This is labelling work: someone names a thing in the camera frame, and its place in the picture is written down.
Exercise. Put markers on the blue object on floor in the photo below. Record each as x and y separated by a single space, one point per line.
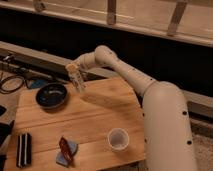
38 83

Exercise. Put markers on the dark blue bowl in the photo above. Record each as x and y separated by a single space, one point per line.
51 95

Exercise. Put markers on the black object left edge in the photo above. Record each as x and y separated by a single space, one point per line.
5 133

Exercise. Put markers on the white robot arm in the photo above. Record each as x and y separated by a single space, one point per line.
167 130

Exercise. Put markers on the black white striped block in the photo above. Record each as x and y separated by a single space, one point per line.
24 150

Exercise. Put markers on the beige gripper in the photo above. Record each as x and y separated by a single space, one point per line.
74 74

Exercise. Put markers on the dark red lying bottle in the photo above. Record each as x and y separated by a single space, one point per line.
66 152

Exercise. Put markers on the wooden board table top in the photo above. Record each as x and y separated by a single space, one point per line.
86 119

